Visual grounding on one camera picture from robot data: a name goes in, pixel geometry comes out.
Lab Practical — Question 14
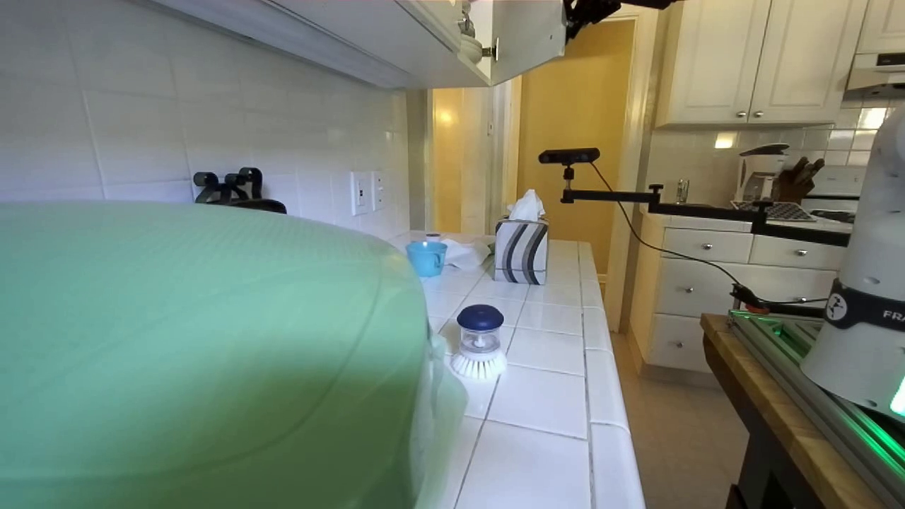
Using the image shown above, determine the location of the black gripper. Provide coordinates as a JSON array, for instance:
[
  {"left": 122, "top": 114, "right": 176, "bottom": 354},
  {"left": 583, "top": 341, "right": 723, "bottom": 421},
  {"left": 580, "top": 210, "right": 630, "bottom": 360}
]
[{"left": 562, "top": 0, "right": 678, "bottom": 42}]

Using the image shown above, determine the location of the white cabinet door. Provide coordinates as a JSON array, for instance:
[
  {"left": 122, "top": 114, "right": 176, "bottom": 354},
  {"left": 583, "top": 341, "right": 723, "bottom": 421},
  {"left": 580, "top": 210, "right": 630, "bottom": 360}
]
[{"left": 487, "top": 0, "right": 569, "bottom": 87}]

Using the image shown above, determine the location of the white drawer base cabinet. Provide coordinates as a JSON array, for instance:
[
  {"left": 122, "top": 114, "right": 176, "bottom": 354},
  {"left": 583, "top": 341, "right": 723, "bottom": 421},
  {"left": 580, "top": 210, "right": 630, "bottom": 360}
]
[{"left": 627, "top": 210, "right": 852, "bottom": 377}]

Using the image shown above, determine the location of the white tissue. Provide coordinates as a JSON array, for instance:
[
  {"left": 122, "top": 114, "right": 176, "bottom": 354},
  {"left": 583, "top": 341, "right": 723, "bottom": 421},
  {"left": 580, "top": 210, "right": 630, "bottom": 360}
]
[{"left": 505, "top": 186, "right": 548, "bottom": 225}]

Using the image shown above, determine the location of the white countertop appliance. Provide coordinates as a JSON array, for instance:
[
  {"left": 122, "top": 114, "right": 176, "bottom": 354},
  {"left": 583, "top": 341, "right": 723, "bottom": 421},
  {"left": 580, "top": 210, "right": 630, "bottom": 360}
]
[{"left": 733, "top": 141, "right": 792, "bottom": 210}]

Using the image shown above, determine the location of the striped tissue box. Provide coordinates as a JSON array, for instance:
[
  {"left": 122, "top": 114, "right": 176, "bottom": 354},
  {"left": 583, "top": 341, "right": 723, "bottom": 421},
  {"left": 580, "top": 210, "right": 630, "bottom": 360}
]
[{"left": 491, "top": 217, "right": 552, "bottom": 288}]

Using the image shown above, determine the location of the wooden knife block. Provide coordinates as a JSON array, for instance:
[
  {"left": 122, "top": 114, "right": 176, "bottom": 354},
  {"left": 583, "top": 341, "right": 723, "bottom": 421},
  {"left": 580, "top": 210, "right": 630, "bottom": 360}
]
[{"left": 768, "top": 156, "right": 828, "bottom": 207}]

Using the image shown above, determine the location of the white range hood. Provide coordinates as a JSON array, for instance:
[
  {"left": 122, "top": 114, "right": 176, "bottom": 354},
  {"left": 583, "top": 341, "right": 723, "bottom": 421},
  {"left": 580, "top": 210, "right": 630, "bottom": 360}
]
[{"left": 842, "top": 52, "right": 905, "bottom": 94}]

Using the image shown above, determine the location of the dish brush with blue cap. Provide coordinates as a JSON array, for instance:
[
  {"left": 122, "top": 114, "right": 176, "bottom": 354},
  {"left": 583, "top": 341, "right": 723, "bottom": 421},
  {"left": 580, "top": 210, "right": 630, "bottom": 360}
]
[{"left": 449, "top": 303, "right": 508, "bottom": 384}]

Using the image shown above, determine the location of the black clamp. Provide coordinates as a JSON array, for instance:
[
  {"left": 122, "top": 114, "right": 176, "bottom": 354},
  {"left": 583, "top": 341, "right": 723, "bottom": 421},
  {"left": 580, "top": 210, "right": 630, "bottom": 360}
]
[{"left": 730, "top": 279, "right": 832, "bottom": 319}]

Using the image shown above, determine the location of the wooden table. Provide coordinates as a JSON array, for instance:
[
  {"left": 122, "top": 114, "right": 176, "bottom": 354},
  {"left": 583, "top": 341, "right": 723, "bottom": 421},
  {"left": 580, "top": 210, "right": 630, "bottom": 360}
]
[{"left": 699, "top": 312, "right": 905, "bottom": 509}]

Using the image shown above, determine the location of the black stereo camera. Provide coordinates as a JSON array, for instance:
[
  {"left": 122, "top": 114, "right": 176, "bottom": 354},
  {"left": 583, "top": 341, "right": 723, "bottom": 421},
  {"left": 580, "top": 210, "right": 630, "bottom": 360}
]
[{"left": 536, "top": 145, "right": 603, "bottom": 169}]

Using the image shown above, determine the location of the white panelled wall cabinet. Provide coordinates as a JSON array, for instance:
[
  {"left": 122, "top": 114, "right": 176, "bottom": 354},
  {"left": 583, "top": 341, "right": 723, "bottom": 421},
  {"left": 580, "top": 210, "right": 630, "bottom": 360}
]
[{"left": 652, "top": 0, "right": 871, "bottom": 131}]

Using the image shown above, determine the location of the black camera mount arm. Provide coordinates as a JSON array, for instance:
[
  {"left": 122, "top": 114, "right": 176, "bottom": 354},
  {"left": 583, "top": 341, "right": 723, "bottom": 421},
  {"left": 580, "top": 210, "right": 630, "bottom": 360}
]
[{"left": 557, "top": 160, "right": 853, "bottom": 250}]

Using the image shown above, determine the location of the black camera cable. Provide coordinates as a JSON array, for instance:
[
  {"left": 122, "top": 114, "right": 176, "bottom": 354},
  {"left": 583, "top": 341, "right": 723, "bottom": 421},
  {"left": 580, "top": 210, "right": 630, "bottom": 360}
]
[{"left": 587, "top": 160, "right": 758, "bottom": 306}]

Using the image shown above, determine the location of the white wall switch plate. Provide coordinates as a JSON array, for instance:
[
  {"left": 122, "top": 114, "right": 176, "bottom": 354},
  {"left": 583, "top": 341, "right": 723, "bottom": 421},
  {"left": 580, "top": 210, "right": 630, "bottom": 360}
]
[{"left": 368, "top": 167, "right": 386, "bottom": 216}]

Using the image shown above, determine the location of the white GFCI wall outlet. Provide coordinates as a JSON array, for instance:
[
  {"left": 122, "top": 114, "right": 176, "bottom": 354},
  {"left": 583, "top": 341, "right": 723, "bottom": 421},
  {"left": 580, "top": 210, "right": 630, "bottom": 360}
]
[{"left": 348, "top": 169, "right": 374, "bottom": 217}]

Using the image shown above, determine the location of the blue two-handled cup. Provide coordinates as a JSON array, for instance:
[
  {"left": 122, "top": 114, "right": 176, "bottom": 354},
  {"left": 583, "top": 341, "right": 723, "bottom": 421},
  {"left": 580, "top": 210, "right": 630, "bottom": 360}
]
[{"left": 403, "top": 235, "right": 449, "bottom": 279}]

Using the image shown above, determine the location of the metal mounting rail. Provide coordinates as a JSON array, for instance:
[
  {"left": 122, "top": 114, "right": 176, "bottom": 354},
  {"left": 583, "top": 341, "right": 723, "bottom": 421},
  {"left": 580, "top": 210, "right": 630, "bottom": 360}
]
[{"left": 730, "top": 309, "right": 905, "bottom": 503}]

